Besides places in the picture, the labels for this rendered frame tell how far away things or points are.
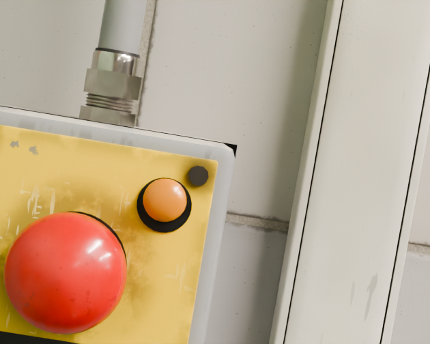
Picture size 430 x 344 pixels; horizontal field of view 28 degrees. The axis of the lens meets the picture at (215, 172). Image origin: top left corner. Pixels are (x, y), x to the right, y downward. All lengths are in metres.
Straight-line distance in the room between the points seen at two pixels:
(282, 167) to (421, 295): 0.08
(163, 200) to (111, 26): 0.08
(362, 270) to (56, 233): 0.14
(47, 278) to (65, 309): 0.01
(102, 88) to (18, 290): 0.09
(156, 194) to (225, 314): 0.10
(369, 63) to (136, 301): 0.14
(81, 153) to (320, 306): 0.12
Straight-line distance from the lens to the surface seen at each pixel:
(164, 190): 0.29
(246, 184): 0.37
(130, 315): 0.30
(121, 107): 0.33
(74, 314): 0.28
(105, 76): 0.33
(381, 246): 0.36
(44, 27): 0.38
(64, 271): 0.27
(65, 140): 0.30
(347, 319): 0.36
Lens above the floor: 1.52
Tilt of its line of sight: 3 degrees down
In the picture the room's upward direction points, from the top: 9 degrees clockwise
